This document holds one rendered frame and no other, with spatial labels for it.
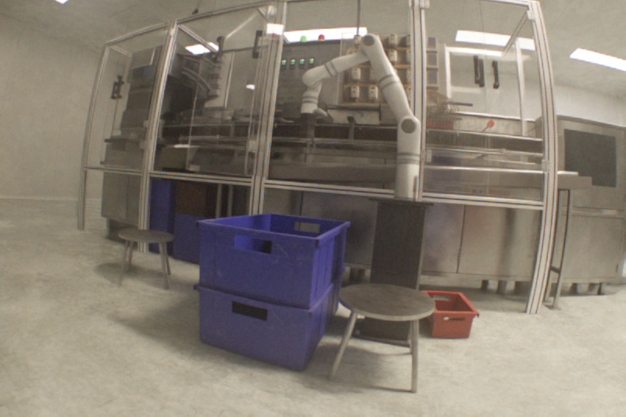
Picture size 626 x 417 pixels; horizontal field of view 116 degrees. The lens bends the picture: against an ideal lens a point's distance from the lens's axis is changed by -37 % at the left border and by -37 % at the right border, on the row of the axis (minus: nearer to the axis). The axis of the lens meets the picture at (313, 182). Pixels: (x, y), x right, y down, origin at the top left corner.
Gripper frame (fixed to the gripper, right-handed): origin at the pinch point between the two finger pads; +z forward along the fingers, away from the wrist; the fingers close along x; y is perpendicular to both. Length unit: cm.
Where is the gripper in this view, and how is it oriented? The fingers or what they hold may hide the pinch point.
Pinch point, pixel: (310, 154)
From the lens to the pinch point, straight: 135.3
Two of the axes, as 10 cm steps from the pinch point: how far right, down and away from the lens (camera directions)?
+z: -0.9, 10.0, -0.3
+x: -4.1, -0.6, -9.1
